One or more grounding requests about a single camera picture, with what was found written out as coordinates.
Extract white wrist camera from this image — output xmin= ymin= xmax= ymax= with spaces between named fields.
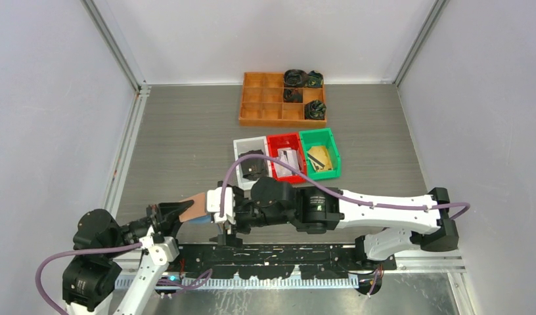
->
xmin=139 ymin=235 xmax=179 ymax=266
xmin=206 ymin=187 xmax=236 ymax=224

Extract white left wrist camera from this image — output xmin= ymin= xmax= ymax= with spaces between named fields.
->
xmin=139 ymin=235 xmax=179 ymax=266

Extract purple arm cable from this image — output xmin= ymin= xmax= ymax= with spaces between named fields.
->
xmin=219 ymin=154 xmax=471 ymax=222
xmin=35 ymin=242 xmax=143 ymax=315

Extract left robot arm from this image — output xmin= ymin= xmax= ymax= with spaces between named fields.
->
xmin=62 ymin=200 xmax=195 ymax=314

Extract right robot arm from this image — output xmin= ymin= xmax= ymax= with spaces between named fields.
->
xmin=206 ymin=177 xmax=459 ymax=270

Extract camouflage rolled tie lower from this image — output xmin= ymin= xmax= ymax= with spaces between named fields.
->
xmin=303 ymin=100 xmax=326 ymax=120

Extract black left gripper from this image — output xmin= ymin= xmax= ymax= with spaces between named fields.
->
xmin=104 ymin=198 xmax=196 ymax=257

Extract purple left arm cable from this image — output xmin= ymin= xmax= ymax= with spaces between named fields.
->
xmin=35 ymin=242 xmax=143 ymax=315

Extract white plastic bin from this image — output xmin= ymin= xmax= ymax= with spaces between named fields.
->
xmin=233 ymin=136 xmax=273 ymax=190

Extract red plastic bin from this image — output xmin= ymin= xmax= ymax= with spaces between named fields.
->
xmin=267 ymin=133 xmax=306 ymax=184

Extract dark rolled belt top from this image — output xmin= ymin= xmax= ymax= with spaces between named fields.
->
xmin=283 ymin=69 xmax=309 ymax=88

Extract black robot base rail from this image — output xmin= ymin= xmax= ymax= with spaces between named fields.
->
xmin=167 ymin=243 xmax=397 ymax=294

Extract green plastic bin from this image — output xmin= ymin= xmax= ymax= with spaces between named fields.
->
xmin=299 ymin=128 xmax=342 ymax=180

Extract grey white cards stack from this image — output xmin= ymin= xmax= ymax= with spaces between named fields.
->
xmin=275 ymin=148 xmax=301 ymax=178

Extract dark rolled tie middle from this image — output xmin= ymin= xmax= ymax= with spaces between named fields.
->
xmin=282 ymin=88 xmax=303 ymax=103

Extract orange wooden compartment tray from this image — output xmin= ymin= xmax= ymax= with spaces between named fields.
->
xmin=238 ymin=72 xmax=328 ymax=129

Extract tan leather card holder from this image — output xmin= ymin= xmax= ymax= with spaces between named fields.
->
xmin=179 ymin=192 xmax=213 ymax=224

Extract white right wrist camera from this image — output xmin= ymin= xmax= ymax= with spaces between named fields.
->
xmin=206 ymin=187 xmax=236 ymax=224

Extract green patterned rolled tie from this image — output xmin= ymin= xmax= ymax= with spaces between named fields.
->
xmin=305 ymin=70 xmax=324 ymax=89

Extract gold cards in bin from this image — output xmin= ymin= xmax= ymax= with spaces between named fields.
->
xmin=307 ymin=146 xmax=334 ymax=173

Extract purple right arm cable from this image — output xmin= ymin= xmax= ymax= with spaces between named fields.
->
xmin=219 ymin=154 xmax=471 ymax=222

